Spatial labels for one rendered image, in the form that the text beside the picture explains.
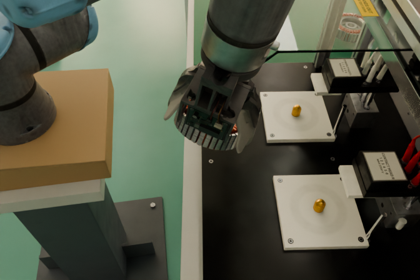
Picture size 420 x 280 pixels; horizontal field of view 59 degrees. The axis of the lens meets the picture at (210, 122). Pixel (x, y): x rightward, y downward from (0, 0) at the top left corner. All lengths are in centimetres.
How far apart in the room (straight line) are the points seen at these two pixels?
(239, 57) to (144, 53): 196
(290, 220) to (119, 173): 114
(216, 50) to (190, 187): 45
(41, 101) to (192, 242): 41
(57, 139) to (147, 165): 96
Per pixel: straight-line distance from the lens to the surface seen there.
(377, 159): 66
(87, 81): 92
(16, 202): 86
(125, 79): 216
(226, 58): 37
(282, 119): 86
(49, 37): 75
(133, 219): 159
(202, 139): 54
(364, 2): 73
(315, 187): 77
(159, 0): 280
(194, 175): 79
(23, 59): 74
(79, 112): 86
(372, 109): 88
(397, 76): 66
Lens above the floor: 141
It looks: 49 degrees down
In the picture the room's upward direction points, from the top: straight up
